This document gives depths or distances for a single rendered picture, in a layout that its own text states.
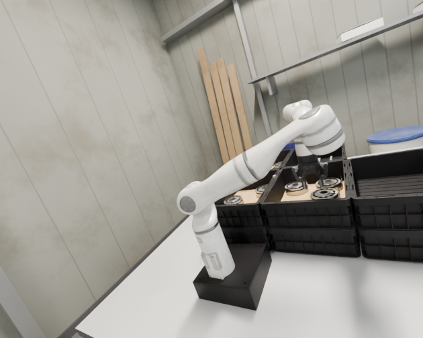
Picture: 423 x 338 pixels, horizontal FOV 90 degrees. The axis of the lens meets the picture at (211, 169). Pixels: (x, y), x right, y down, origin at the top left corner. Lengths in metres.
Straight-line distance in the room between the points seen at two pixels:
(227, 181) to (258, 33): 2.82
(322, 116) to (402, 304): 0.52
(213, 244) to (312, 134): 0.45
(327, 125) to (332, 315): 0.51
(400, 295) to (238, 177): 0.53
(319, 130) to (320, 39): 2.61
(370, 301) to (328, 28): 2.80
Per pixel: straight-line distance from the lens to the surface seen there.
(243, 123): 3.03
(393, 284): 0.85
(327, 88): 3.09
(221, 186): 0.61
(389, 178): 1.16
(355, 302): 0.79
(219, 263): 0.77
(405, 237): 0.85
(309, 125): 0.55
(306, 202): 0.79
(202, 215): 0.74
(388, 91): 3.16
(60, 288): 2.31
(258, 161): 0.57
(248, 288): 0.73
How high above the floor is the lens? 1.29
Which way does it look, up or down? 13 degrees down
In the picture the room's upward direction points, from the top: 18 degrees counter-clockwise
